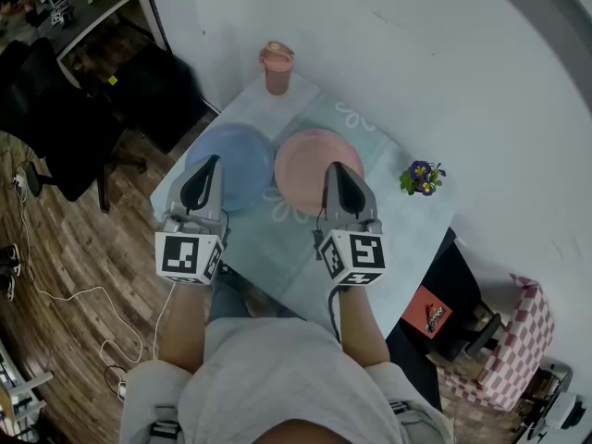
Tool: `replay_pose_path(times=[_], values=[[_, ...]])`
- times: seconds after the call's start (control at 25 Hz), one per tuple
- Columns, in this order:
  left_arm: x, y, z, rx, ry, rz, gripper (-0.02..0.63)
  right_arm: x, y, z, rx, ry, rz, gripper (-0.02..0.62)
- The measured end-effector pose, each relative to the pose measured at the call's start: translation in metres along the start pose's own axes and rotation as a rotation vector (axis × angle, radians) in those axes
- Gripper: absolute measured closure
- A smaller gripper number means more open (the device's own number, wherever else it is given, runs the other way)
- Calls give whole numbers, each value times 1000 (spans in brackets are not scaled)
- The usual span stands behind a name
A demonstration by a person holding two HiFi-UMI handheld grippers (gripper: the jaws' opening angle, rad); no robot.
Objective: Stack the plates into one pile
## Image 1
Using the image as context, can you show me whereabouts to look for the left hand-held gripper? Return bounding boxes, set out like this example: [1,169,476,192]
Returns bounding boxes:
[154,154,230,287]

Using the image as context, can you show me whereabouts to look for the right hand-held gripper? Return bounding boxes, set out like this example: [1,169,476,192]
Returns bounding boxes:
[317,161,387,289]

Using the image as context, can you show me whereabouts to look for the pink plate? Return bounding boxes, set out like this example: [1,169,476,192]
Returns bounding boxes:
[273,129,366,219]

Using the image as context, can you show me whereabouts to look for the blue plate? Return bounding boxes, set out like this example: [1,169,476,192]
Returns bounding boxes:
[184,122,277,213]

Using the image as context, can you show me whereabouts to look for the person's left forearm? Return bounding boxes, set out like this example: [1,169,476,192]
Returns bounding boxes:
[158,278,215,379]

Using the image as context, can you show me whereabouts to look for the person's right forearm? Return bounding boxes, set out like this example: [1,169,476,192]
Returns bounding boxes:
[334,286,392,370]

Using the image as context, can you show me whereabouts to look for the small purple flower pot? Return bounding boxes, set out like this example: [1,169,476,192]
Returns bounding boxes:
[398,159,448,198]

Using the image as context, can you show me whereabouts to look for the light blue flower-print tablecloth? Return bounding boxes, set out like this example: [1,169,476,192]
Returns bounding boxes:
[149,71,459,339]

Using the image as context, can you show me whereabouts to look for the black cabinet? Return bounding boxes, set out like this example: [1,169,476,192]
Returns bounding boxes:
[113,43,210,154]

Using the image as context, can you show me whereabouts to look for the person's blue jeans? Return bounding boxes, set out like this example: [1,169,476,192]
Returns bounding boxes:
[206,273,300,324]

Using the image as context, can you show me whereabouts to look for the red box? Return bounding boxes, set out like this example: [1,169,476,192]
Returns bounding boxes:
[400,285,454,340]

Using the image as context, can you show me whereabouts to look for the pink lidded cup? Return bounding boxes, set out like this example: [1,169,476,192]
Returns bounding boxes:
[258,40,296,97]

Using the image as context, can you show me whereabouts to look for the black office chair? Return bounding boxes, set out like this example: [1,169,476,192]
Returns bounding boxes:
[0,37,149,215]

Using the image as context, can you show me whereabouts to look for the person's grey shirt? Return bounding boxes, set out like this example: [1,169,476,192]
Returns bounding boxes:
[118,315,455,444]

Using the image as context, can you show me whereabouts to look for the pink white checkered stool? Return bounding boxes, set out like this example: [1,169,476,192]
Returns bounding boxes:
[438,272,557,412]

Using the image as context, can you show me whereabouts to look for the white shelf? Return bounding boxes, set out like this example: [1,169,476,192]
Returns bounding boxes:
[0,339,55,444]

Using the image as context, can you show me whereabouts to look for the white appliance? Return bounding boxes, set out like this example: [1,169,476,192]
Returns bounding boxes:
[516,362,589,444]

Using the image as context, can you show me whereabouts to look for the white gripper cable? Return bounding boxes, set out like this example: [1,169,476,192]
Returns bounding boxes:
[17,164,178,365]

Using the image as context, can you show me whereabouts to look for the dark desk with white frame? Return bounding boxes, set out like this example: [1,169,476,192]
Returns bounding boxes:
[0,0,168,67]

